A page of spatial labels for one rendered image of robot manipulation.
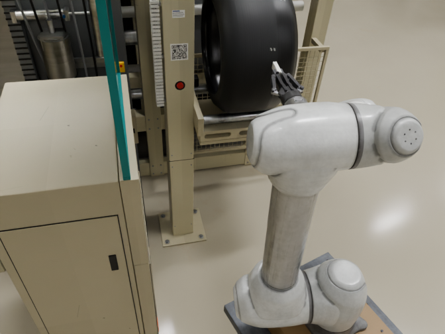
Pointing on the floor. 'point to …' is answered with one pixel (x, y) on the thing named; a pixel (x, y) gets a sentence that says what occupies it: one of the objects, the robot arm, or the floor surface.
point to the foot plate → (183, 234)
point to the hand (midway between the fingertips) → (276, 69)
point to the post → (179, 112)
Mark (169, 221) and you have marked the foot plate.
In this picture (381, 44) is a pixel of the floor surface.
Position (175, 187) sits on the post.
